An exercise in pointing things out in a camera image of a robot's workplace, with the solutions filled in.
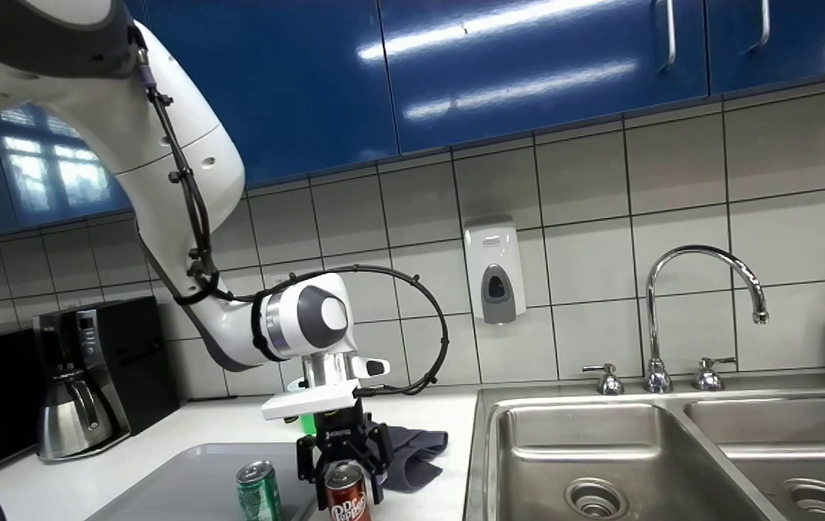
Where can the stainless steel double sink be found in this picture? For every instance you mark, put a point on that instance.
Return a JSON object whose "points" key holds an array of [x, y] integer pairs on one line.
{"points": [[623, 452]]}

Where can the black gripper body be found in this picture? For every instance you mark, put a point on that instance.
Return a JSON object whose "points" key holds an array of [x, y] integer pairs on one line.
{"points": [[342, 435]]}

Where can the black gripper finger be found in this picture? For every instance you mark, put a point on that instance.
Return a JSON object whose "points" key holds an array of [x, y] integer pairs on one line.
{"points": [[310, 474], [377, 465]]}

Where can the dark gray cloth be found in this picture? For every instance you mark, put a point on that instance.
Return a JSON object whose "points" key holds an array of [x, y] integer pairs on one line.
{"points": [[416, 452]]}

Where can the gray plastic tray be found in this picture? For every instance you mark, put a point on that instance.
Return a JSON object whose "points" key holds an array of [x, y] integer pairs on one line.
{"points": [[181, 488]]}

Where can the steel and black coffee maker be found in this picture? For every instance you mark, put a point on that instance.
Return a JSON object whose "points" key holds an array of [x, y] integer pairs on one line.
{"points": [[80, 406]]}

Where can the white wall soap dispenser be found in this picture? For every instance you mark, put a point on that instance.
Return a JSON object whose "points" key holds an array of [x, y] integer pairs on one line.
{"points": [[497, 271]]}

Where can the blue upper cabinets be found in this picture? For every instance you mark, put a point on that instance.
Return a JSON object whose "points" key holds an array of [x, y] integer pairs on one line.
{"points": [[527, 67]]}

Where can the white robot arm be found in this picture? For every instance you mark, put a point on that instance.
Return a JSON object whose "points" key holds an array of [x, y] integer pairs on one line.
{"points": [[189, 162]]}

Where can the chrome gooseneck faucet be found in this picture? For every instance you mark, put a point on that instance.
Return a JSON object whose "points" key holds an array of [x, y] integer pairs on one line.
{"points": [[655, 319]]}

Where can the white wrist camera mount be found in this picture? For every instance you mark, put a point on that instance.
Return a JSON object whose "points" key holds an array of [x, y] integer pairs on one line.
{"points": [[319, 395]]}

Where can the red soda can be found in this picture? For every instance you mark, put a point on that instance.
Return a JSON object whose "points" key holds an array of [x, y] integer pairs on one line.
{"points": [[348, 492]]}

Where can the green soda can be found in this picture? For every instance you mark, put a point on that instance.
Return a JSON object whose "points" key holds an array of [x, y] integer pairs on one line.
{"points": [[258, 492]]}

